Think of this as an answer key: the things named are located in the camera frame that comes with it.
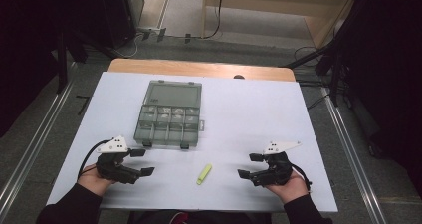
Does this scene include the wooden table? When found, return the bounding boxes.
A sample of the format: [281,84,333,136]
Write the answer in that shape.
[107,58,297,83]

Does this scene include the beige wooden furniture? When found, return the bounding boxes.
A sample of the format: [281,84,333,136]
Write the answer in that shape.
[201,0,362,49]

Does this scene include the group of small pale parts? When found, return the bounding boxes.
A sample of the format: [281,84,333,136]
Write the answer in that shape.
[142,106,200,124]

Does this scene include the yellow-green plastic stick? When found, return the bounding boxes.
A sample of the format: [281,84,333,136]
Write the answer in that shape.
[195,163,213,186]

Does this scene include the white table sheet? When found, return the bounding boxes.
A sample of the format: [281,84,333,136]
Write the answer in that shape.
[46,72,339,214]

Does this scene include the person's right hand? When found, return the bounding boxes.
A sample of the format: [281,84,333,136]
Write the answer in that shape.
[265,168,310,205]

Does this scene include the left hand-held gripper cable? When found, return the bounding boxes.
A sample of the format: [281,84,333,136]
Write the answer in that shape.
[77,138,112,182]

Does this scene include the black floor cables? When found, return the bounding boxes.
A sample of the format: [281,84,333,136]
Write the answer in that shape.
[293,45,332,111]

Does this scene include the black metal stand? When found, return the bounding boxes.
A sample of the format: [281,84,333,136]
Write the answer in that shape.
[54,29,89,95]
[281,34,346,108]

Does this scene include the white floor cable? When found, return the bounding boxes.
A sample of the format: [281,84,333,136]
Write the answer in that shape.
[113,34,142,60]

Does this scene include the right hand-held gripper cable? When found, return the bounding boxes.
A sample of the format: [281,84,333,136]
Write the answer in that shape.
[291,163,314,192]

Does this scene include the black cabinet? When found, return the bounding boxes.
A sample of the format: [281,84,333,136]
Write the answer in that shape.
[98,0,145,50]

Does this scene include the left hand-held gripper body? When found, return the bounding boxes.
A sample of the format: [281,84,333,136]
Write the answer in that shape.
[95,135,142,185]

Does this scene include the hand-held gripper cable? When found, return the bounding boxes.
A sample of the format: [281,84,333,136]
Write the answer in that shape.
[77,138,112,182]
[291,163,314,192]

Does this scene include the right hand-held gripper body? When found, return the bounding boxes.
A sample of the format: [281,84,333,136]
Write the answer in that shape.
[249,140,303,188]

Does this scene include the metal floor rail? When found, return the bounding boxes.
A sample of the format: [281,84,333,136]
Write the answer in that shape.
[0,80,76,215]
[320,87,388,224]

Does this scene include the person's left hand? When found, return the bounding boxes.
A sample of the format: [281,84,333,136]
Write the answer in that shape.
[77,163,117,198]

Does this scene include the power strip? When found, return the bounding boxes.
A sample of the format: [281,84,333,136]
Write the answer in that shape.
[136,26,167,42]

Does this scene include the black curtain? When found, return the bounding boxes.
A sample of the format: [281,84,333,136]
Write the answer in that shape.
[0,0,112,138]
[326,0,422,188]

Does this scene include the grey plastic compartment box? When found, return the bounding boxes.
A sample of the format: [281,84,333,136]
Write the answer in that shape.
[132,80,207,150]

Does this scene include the black hanging cable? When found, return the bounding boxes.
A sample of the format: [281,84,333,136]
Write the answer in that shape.
[200,0,226,40]

